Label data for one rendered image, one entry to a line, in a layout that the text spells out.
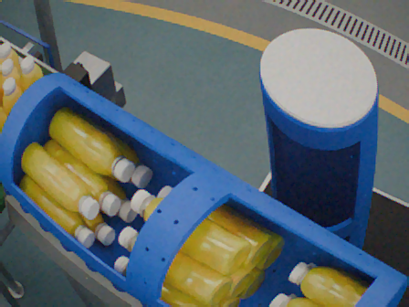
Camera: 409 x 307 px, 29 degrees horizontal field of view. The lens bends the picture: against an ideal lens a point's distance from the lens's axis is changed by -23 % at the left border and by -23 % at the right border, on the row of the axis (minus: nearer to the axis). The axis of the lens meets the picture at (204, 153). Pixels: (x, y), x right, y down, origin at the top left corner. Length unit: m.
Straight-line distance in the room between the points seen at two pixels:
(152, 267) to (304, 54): 0.64
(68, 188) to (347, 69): 0.64
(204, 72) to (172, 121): 0.22
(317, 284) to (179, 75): 1.85
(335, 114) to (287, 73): 0.14
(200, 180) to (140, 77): 1.77
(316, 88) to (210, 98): 1.34
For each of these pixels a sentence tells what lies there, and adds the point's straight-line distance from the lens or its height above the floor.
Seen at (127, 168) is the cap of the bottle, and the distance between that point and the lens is 1.64.
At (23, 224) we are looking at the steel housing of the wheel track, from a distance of 1.94.
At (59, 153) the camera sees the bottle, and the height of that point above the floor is 1.10.
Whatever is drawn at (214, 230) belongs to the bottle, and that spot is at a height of 1.19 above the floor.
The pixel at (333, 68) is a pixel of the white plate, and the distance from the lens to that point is 1.85.
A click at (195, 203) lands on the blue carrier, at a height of 1.23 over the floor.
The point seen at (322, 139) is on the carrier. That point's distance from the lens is 1.79.
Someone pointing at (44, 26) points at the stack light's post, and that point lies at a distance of 2.28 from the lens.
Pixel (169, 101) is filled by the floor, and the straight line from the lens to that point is 3.14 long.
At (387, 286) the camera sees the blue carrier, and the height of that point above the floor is 1.22.
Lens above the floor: 2.45
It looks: 55 degrees down
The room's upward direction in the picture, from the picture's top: 11 degrees counter-clockwise
